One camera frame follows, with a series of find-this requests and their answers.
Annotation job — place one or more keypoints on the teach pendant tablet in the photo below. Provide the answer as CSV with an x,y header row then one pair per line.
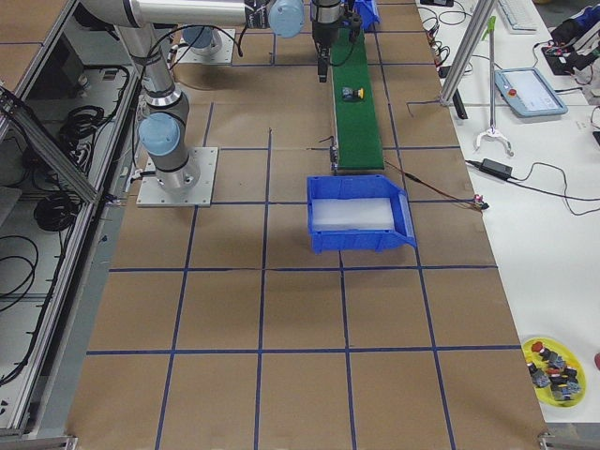
x,y
528,93

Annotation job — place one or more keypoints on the reacher grabber tool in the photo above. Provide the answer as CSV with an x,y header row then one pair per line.
x,y
492,132

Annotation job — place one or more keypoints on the white foam pad right bin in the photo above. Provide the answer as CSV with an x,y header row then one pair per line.
x,y
352,214

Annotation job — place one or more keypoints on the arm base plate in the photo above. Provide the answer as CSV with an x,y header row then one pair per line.
x,y
184,55
192,185

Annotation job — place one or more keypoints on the yellow push button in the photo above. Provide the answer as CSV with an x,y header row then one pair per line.
x,y
349,94

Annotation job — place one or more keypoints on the blue plastic bin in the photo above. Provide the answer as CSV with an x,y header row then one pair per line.
x,y
368,11
346,187

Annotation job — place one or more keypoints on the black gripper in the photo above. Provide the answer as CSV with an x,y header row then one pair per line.
x,y
322,29

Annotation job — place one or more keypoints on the yellow plate of buttons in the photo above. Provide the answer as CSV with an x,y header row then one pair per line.
x,y
557,376

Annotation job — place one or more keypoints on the left blue plastic bin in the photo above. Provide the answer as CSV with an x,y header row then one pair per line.
x,y
368,11

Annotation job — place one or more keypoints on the green conveyor belt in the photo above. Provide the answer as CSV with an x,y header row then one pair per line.
x,y
358,144

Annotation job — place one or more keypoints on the right blue plastic bin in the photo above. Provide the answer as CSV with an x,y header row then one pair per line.
x,y
346,187

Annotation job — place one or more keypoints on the black power adapter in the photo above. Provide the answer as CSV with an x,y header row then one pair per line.
x,y
496,169

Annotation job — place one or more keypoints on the aluminium frame post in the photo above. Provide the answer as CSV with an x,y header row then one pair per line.
x,y
475,30

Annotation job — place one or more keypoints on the black handheld bar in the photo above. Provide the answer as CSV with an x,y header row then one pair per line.
x,y
459,106

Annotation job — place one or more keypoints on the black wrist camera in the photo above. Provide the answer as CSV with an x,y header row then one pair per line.
x,y
353,22

